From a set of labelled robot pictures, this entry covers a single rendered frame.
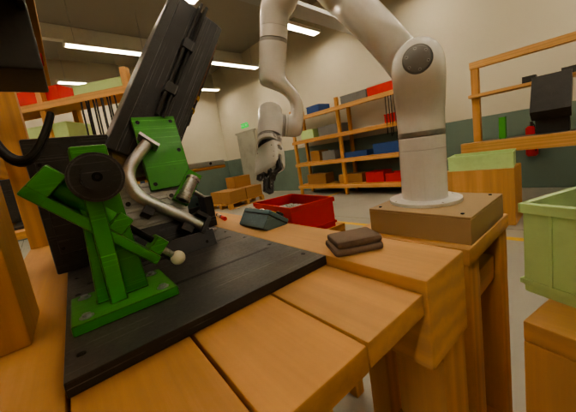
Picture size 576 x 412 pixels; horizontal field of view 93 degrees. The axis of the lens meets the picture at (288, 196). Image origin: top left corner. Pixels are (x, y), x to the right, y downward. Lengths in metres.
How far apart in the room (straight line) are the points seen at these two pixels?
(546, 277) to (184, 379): 0.60
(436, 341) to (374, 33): 0.73
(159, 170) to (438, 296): 0.71
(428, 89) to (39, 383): 0.87
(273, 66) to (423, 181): 0.57
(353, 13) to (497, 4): 5.32
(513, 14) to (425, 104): 5.29
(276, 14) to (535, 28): 5.23
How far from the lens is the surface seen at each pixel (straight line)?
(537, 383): 0.67
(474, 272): 0.78
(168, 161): 0.85
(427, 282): 0.47
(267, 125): 0.94
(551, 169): 5.87
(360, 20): 0.89
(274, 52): 0.97
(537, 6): 6.03
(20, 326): 0.62
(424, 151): 0.82
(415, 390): 0.67
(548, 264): 0.67
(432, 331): 0.51
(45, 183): 0.53
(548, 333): 0.61
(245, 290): 0.49
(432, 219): 0.75
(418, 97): 0.80
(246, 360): 0.38
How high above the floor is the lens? 1.11
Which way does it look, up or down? 8 degrees down
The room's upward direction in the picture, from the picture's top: 9 degrees counter-clockwise
